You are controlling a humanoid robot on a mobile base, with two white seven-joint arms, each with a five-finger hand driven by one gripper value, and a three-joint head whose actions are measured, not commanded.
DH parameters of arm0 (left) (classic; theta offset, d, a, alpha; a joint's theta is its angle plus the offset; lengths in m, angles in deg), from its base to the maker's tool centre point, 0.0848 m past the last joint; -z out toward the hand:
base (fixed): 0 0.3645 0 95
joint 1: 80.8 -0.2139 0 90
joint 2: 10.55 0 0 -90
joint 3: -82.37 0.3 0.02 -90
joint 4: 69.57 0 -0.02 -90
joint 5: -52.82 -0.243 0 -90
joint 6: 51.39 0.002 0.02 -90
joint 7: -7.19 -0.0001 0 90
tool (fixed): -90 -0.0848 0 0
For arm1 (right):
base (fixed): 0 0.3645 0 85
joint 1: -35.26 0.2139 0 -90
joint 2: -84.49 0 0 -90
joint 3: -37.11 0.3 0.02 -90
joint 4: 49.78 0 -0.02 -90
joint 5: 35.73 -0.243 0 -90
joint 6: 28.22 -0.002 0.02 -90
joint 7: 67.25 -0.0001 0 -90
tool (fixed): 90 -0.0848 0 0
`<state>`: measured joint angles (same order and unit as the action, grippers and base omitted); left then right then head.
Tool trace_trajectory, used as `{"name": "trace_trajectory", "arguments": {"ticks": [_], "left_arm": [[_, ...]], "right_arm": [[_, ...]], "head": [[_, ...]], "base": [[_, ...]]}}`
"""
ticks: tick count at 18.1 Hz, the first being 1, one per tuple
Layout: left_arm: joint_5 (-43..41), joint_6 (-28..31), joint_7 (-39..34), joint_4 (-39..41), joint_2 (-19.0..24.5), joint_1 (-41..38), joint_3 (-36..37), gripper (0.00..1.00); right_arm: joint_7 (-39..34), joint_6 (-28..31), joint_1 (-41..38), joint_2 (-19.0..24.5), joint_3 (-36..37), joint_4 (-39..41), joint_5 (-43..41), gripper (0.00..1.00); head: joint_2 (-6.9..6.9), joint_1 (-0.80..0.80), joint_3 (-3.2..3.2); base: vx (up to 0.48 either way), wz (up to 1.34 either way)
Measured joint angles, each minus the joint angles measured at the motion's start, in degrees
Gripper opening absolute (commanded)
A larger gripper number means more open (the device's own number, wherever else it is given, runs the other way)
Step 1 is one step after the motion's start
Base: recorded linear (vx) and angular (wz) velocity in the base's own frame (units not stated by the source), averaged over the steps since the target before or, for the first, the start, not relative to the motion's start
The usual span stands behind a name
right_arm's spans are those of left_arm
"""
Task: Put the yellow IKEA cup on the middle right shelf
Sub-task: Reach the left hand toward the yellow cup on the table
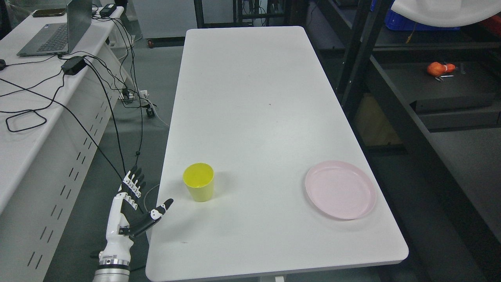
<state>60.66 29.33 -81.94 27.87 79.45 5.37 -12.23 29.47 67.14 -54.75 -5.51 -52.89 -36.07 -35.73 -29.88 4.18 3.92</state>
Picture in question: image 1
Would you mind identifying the pink plastic plate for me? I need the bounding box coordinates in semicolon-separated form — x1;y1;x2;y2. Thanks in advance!
305;161;377;220

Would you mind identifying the black metal shelf rack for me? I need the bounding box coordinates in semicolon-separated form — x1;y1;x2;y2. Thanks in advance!
290;0;501;282

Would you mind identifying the black power adapter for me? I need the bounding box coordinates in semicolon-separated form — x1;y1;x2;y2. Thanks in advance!
61;56;87;76

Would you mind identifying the white table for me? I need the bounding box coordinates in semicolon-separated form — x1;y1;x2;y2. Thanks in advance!
146;26;409;282

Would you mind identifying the white power strip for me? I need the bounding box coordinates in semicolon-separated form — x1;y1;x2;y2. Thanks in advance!
119;88;149;107

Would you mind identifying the orange toy on shelf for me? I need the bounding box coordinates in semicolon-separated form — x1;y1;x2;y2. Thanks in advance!
427;62;456;77

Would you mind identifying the black smartphone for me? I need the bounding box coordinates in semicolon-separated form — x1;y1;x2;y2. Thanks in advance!
32;8;67;18

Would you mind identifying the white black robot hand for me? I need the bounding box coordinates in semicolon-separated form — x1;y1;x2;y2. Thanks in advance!
99;165;174;268

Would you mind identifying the grey laptop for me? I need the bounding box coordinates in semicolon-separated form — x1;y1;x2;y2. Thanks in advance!
17;0;92;57

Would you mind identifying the white side desk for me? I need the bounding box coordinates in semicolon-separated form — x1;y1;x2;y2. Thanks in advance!
0;7;132;282

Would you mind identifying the black cable loop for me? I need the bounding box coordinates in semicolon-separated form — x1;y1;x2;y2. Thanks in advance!
5;110;47;133

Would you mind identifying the yellow plastic cup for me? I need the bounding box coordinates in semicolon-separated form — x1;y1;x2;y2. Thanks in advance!
182;163;214;202

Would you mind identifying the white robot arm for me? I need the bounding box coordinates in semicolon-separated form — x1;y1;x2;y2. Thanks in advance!
92;264;130;282

